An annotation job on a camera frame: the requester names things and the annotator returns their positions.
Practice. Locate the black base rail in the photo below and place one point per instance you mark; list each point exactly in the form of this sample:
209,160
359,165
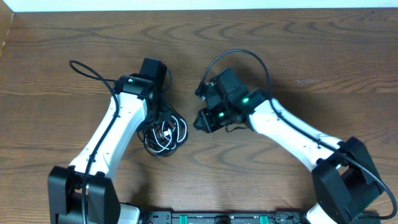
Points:
168,217

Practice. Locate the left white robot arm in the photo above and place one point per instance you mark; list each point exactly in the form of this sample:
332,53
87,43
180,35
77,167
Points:
84,191

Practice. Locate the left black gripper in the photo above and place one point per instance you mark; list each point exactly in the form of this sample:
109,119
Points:
168,110

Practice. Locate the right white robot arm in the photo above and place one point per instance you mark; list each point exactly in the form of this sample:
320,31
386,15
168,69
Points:
344,176

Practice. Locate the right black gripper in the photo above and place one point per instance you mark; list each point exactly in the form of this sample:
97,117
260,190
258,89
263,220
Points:
204,119

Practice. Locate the cardboard box edge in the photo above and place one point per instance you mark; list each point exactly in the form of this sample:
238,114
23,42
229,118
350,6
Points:
6,18

